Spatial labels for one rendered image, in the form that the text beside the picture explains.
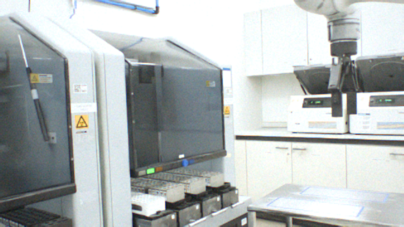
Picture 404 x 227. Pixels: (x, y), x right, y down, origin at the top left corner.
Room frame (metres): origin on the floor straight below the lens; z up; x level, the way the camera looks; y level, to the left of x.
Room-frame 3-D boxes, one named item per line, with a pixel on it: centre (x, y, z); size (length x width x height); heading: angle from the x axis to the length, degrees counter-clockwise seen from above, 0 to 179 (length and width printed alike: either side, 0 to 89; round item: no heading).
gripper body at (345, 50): (1.10, -0.41, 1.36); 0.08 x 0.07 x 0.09; 142
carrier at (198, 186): (1.72, 0.05, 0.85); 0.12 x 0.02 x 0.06; 141
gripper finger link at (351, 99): (1.15, -0.45, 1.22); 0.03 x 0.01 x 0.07; 52
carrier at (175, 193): (1.59, 0.15, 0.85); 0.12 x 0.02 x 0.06; 143
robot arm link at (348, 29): (1.10, -0.41, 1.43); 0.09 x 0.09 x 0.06
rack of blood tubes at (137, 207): (1.54, 0.32, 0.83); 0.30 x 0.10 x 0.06; 52
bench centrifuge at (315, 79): (3.66, -1.18, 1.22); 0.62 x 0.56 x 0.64; 140
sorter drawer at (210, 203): (1.86, 0.24, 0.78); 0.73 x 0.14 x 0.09; 52
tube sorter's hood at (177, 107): (1.80, 0.29, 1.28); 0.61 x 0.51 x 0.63; 142
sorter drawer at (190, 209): (1.74, 0.33, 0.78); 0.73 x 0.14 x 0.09; 52
